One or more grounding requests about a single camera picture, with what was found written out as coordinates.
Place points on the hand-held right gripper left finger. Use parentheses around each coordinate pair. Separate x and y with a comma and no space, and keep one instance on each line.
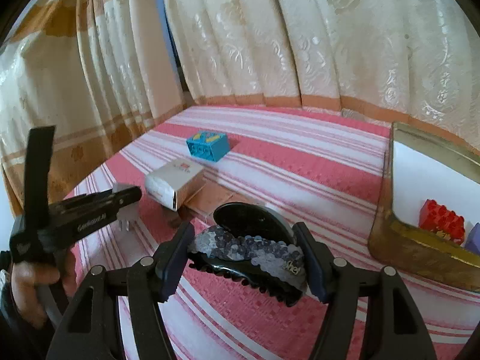
(176,262)

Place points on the blue toy brick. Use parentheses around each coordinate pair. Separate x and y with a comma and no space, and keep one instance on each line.
(206,148)

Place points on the white charger plug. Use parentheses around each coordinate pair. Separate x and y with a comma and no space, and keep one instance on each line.
(127,219)

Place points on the small white carton box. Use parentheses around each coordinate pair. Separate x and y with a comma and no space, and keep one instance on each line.
(168,183)

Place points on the black sequined hair claw clip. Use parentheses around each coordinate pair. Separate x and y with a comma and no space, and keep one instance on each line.
(243,251)

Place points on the gold metal tin box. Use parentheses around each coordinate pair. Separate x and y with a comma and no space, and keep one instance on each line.
(412,258)

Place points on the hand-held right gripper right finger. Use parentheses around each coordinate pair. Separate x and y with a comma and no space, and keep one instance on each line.
(315,266)

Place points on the person's left forearm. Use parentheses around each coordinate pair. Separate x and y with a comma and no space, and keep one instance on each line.
(18,335)

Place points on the pink striped bedspread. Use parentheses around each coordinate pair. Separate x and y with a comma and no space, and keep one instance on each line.
(300,180)

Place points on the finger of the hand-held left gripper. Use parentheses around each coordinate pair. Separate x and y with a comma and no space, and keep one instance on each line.
(93,213)
(39,168)

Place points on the white paper lining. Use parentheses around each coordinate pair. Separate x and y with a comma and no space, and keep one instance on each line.
(420,180)

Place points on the red toy brick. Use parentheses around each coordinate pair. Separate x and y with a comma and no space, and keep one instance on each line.
(438,219)

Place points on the purple toy brick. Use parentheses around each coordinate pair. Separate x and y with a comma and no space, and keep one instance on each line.
(474,238)

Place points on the person's left hand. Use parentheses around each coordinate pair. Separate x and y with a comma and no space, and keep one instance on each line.
(24,288)

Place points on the cream floral patterned curtain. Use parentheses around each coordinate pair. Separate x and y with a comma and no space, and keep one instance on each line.
(262,45)

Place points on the brown wooden block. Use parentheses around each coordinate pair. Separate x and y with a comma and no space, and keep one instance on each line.
(221,202)

